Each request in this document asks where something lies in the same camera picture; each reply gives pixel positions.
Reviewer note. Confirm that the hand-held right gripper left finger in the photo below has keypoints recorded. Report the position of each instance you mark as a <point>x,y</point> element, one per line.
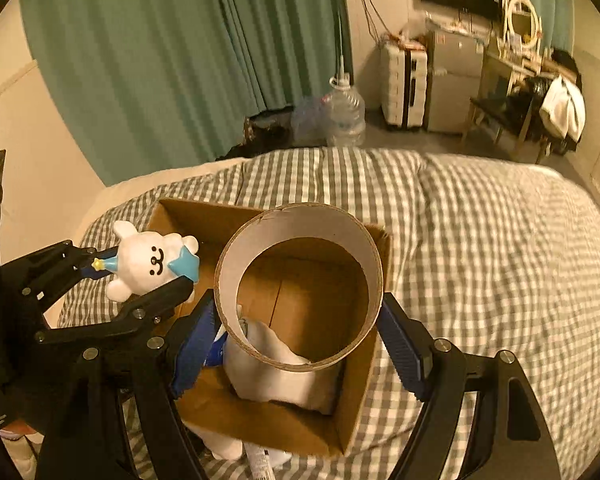
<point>196,347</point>

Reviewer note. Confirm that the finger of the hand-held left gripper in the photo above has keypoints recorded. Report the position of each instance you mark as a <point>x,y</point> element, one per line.
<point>102,263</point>
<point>145,305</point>

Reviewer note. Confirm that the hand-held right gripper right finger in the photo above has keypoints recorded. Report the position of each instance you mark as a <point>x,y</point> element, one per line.
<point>402,352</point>

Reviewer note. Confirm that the white plush toy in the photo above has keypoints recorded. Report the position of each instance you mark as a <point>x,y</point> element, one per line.
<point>147,257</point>

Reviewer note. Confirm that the brown cardboard box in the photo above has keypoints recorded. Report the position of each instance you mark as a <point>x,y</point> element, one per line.
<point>352,400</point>

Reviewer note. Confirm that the cardboard tube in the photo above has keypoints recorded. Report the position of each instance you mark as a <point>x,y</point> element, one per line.
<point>300,225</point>

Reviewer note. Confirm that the blue and white packet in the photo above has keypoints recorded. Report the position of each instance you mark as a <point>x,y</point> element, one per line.
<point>216,352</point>

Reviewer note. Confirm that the white cloth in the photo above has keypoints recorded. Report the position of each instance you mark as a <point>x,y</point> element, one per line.
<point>270,385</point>

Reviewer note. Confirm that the cream bed sheet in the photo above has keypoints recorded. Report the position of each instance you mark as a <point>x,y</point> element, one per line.
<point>145,175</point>

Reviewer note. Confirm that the white plush item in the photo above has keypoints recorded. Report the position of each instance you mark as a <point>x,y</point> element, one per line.
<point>220,442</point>

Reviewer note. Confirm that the grey checked blanket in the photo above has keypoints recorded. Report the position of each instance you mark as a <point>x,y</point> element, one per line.
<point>480,260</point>

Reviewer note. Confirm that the white tube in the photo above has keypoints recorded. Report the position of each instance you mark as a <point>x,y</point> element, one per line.
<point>265,462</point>

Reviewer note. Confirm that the dark bag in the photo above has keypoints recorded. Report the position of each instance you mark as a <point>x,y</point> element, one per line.
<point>265,132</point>

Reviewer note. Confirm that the green curtain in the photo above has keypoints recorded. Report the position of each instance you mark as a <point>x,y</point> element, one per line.
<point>155,60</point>
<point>545,0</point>

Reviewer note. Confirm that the clear plastic bag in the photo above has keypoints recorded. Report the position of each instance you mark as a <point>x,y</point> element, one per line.
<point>307,120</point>

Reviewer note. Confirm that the large clear water bottle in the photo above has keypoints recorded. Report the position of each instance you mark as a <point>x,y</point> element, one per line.
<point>345,112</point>

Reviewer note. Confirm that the dark chair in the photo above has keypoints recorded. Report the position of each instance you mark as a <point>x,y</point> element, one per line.
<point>500,112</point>

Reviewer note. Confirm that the white suitcase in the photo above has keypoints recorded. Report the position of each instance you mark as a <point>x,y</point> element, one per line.
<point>402,85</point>

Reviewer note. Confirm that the small grey fridge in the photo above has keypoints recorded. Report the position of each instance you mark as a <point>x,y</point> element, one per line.
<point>455,85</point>

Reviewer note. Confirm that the white garment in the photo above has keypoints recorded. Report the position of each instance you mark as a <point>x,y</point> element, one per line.
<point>562,105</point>

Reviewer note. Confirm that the wooden dressing table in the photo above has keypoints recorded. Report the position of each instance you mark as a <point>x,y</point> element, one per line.
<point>505,67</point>

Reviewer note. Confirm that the round white mirror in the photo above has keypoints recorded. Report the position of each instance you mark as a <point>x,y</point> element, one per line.
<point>522,5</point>

